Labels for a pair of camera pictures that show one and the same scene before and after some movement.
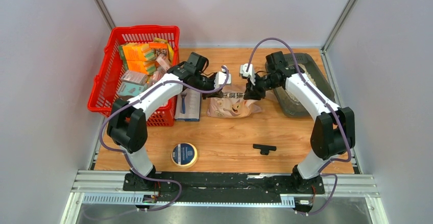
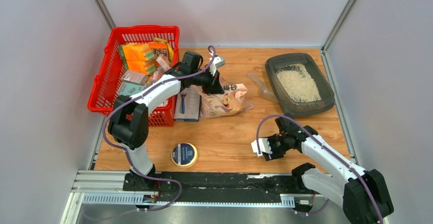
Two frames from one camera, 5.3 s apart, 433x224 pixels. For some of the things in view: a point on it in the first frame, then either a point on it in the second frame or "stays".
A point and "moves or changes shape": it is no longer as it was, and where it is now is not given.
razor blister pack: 188,107 stays
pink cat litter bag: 232,104 moves or changes shape
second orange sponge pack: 143,66 stays
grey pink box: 135,77 stays
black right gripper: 254,92 → 274,155
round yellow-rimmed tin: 184,155 stays
